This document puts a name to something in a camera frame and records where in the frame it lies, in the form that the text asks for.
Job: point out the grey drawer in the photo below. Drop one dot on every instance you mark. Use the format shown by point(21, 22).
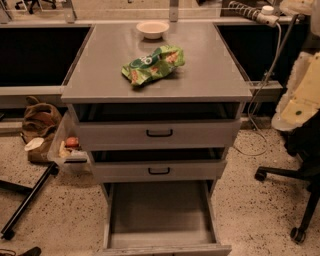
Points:
point(173, 218)
point(133, 126)
point(157, 165)

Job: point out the black shoe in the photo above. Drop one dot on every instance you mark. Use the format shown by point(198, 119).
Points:
point(35, 251)

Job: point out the clear plastic storage bin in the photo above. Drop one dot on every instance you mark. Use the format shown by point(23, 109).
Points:
point(67, 159)

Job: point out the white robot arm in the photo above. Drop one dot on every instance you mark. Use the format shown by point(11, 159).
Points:
point(301, 101)

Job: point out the black office chair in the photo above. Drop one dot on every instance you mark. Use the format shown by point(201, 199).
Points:
point(305, 143)

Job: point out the white power strip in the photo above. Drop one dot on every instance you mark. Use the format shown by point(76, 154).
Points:
point(265, 15)

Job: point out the grey drawer cabinet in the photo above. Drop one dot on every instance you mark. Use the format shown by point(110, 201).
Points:
point(208, 75)

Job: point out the bottom grey drawer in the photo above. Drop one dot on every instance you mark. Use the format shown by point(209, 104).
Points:
point(173, 218)

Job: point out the top grey drawer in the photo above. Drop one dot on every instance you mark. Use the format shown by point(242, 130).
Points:
point(133, 126)

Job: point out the black metal stand leg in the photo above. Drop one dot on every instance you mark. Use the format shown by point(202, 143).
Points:
point(29, 194)

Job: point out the middle grey drawer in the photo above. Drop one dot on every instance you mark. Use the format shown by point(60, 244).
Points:
point(157, 165)

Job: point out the white ceramic bowl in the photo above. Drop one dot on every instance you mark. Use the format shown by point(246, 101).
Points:
point(152, 29)

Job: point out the green rice chip bag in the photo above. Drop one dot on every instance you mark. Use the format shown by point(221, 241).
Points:
point(157, 65)

